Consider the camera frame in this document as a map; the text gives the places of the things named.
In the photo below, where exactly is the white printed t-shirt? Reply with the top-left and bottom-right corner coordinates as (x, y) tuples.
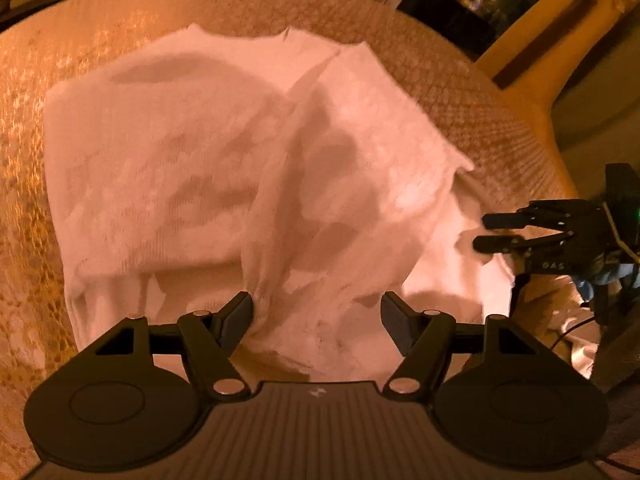
(44, 22), (516, 383)

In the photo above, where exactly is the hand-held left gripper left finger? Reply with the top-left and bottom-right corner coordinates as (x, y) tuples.
(94, 291), (254, 402)

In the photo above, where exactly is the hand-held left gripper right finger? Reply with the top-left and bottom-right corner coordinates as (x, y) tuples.
(380, 291), (542, 403)

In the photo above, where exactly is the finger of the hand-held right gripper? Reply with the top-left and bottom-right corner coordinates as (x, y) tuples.
(472, 230), (576, 261)
(482, 200), (581, 231)

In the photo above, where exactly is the yellow sofa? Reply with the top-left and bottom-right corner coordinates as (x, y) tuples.
(475, 0), (640, 126)

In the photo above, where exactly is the black cable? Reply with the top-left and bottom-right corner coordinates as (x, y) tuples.
(550, 316), (601, 352)

